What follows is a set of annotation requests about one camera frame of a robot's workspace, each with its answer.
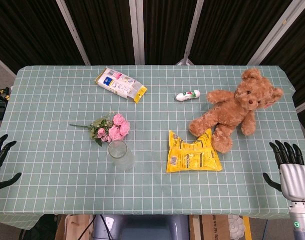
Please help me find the yellow snack bag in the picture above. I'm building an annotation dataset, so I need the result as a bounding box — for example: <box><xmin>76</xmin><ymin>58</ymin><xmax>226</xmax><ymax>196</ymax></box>
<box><xmin>166</xmin><ymin>128</ymin><xmax>223</xmax><ymax>174</ymax></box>

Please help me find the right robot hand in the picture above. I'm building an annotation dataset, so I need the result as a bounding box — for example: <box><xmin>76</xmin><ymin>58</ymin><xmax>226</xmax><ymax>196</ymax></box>
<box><xmin>262</xmin><ymin>139</ymin><xmax>305</xmax><ymax>201</ymax></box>

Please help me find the pink artificial flower bouquet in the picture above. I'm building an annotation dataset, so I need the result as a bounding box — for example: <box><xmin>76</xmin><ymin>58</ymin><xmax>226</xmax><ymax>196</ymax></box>
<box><xmin>69</xmin><ymin>112</ymin><xmax>131</xmax><ymax>148</ymax></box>

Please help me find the clear glass cup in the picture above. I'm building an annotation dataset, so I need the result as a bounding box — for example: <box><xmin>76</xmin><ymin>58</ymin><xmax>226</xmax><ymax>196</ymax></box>
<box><xmin>107</xmin><ymin>140</ymin><xmax>136</xmax><ymax>172</ymax></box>

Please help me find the small white plastic bottle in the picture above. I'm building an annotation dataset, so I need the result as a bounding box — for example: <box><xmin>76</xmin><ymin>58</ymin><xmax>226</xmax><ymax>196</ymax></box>
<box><xmin>175</xmin><ymin>89</ymin><xmax>201</xmax><ymax>103</ymax></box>

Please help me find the brown teddy bear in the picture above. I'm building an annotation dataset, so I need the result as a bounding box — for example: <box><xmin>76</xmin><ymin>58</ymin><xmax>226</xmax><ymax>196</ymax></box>
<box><xmin>188</xmin><ymin>67</ymin><xmax>284</xmax><ymax>154</ymax></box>

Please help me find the white yellow snack package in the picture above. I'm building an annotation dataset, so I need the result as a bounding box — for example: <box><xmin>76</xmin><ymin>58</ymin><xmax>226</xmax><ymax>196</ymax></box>
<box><xmin>94</xmin><ymin>67</ymin><xmax>148</xmax><ymax>104</ymax></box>

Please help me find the light wooden board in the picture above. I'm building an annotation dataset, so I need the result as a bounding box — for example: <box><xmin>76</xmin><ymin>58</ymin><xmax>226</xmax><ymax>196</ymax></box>
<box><xmin>54</xmin><ymin>214</ymin><xmax>94</xmax><ymax>240</ymax></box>

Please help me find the brown cardboard box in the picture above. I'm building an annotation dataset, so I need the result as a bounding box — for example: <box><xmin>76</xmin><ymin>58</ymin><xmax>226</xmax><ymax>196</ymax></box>
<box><xmin>189</xmin><ymin>214</ymin><xmax>230</xmax><ymax>240</ymax></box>

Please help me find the grey metal frame post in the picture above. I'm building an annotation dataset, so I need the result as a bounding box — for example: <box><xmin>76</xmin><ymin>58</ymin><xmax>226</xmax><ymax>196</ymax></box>
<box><xmin>129</xmin><ymin>0</ymin><xmax>145</xmax><ymax>66</ymax></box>
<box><xmin>247</xmin><ymin>0</ymin><xmax>305</xmax><ymax>66</ymax></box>
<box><xmin>176</xmin><ymin>0</ymin><xmax>205</xmax><ymax>66</ymax></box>
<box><xmin>56</xmin><ymin>0</ymin><xmax>91</xmax><ymax>66</ymax></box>

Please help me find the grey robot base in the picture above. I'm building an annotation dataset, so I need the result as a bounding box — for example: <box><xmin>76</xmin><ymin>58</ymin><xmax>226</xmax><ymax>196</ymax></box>
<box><xmin>92</xmin><ymin>214</ymin><xmax>190</xmax><ymax>240</ymax></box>

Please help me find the green checkered tablecloth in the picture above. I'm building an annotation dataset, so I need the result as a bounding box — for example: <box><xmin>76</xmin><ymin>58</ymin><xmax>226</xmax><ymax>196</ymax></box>
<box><xmin>0</xmin><ymin>65</ymin><xmax>305</xmax><ymax>229</ymax></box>

